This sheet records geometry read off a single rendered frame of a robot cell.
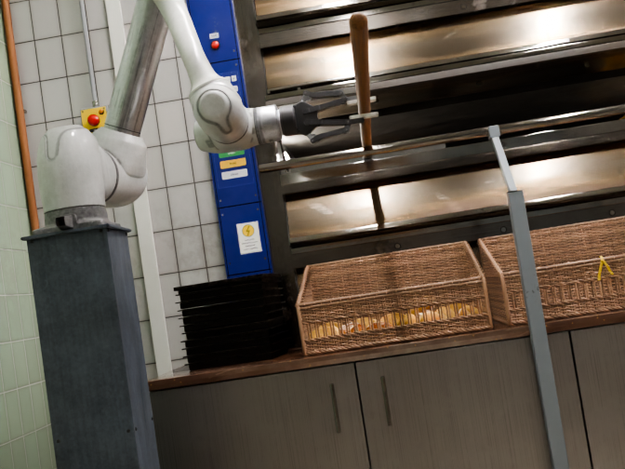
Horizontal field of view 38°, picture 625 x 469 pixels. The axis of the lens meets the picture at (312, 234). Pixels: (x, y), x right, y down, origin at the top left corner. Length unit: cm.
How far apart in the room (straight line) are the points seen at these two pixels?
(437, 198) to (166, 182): 95
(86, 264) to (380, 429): 94
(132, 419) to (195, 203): 114
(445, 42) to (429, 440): 138
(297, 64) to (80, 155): 113
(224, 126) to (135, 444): 79
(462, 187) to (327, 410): 98
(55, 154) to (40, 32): 119
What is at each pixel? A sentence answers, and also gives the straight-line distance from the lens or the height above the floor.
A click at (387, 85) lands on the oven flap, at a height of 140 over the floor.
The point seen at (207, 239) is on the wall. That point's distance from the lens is 320.
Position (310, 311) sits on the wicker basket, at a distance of 266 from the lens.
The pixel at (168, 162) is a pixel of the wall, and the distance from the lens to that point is 326.
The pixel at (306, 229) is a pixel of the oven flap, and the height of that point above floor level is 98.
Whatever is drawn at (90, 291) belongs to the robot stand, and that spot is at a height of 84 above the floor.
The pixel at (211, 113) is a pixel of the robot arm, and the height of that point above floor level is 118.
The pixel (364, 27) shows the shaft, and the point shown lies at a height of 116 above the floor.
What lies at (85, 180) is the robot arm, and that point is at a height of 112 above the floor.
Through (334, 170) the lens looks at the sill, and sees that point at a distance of 317.
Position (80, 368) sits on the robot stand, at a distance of 229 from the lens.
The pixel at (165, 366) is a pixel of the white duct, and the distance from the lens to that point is 323.
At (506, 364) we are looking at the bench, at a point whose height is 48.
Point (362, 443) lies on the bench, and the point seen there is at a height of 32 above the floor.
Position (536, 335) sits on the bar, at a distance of 257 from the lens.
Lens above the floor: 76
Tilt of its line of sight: 4 degrees up
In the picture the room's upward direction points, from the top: 9 degrees counter-clockwise
